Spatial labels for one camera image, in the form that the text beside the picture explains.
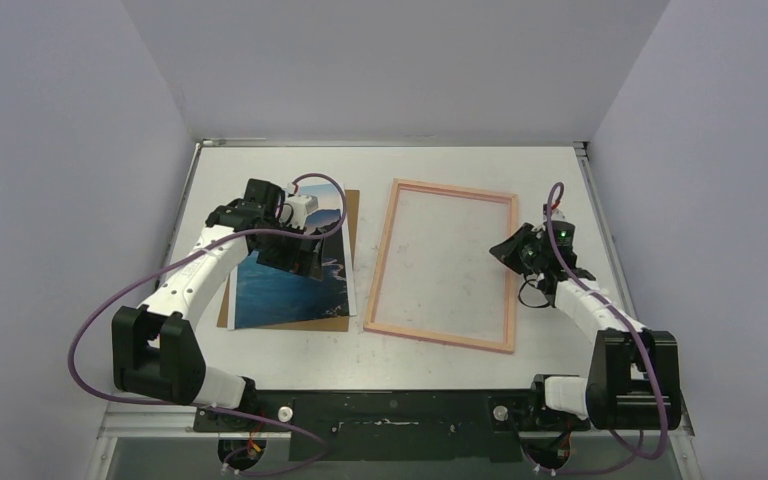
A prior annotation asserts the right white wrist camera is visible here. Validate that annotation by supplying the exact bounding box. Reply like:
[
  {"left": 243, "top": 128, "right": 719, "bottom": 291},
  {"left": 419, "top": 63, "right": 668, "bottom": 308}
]
[{"left": 543, "top": 204, "right": 566, "bottom": 225}]

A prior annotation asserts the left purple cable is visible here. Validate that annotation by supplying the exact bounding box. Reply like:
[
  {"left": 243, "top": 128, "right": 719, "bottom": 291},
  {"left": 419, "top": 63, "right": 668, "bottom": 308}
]
[{"left": 67, "top": 173, "right": 350, "bottom": 478}]

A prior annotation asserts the seascape photo print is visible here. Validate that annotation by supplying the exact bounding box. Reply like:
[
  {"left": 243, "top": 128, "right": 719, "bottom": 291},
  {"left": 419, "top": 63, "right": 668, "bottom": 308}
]
[{"left": 227, "top": 184, "right": 359, "bottom": 331}]

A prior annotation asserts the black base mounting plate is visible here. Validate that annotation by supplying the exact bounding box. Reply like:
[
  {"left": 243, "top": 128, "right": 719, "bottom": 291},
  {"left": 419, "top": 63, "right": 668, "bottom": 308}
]
[{"left": 193, "top": 389, "right": 590, "bottom": 463}]

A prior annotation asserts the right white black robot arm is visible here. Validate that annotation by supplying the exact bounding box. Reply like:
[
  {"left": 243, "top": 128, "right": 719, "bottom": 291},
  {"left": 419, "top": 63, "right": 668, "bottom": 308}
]
[{"left": 489, "top": 220, "right": 683, "bottom": 431}]

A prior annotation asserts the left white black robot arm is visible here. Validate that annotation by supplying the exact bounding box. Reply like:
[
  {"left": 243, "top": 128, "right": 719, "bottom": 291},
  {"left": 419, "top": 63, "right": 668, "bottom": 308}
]
[{"left": 111, "top": 179, "right": 342, "bottom": 431}]

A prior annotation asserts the purple cable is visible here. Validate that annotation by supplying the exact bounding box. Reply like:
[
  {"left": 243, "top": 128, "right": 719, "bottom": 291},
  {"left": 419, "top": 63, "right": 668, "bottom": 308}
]
[
  {"left": 67, "top": 173, "right": 350, "bottom": 478},
  {"left": 523, "top": 182, "right": 671, "bottom": 478}
]

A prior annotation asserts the aluminium front rail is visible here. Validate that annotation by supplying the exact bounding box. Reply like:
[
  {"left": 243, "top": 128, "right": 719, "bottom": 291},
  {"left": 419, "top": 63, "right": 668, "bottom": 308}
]
[{"left": 97, "top": 390, "right": 695, "bottom": 440}]

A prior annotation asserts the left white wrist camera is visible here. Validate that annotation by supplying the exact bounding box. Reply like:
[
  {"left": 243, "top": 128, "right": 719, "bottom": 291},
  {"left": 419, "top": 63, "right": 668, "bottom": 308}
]
[{"left": 282, "top": 194, "right": 319, "bottom": 230}]

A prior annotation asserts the brown cardboard backing board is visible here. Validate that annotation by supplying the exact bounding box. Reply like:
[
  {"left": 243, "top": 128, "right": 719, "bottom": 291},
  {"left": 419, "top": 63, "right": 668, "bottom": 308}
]
[{"left": 216, "top": 189, "right": 361, "bottom": 333}]

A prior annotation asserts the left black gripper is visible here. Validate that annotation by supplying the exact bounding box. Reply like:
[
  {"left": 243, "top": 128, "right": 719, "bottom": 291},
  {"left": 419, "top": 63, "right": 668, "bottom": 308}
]
[{"left": 256, "top": 218, "right": 324, "bottom": 281}]

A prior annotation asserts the clear acrylic sheet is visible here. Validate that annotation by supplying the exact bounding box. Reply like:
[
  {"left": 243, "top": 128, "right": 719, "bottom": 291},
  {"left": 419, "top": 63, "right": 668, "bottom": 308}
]
[{"left": 374, "top": 190, "right": 509, "bottom": 343}]

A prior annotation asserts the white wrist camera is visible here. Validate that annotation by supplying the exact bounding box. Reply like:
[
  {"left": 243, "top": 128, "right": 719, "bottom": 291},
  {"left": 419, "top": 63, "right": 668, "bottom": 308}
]
[
  {"left": 282, "top": 194, "right": 319, "bottom": 230},
  {"left": 543, "top": 204, "right": 566, "bottom": 225}
]

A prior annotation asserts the pink wooden picture frame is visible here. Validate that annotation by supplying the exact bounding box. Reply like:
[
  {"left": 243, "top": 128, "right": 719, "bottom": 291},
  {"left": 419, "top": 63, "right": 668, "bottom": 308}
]
[{"left": 363, "top": 179, "right": 519, "bottom": 354}]

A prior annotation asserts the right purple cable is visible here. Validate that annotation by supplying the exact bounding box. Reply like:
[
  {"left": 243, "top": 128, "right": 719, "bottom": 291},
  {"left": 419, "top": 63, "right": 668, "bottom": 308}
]
[{"left": 523, "top": 182, "right": 671, "bottom": 478}]

